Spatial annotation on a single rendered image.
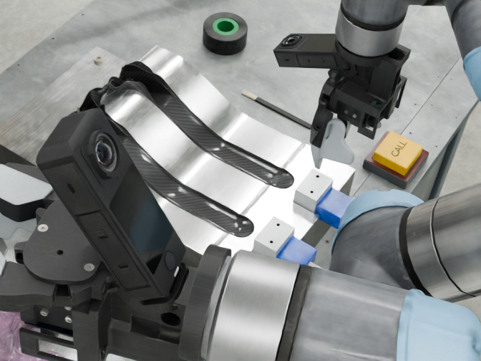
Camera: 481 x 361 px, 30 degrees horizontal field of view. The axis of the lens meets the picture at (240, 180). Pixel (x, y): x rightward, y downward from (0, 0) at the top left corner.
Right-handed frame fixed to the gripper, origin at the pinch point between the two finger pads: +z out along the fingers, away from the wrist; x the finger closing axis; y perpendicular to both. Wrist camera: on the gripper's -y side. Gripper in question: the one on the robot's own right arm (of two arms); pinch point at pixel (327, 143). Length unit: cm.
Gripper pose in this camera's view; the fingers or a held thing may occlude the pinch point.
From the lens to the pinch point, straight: 121.6
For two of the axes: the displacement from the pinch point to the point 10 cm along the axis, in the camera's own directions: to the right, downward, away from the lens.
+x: 5.6, -6.2, 5.5
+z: -0.6, 6.3, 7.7
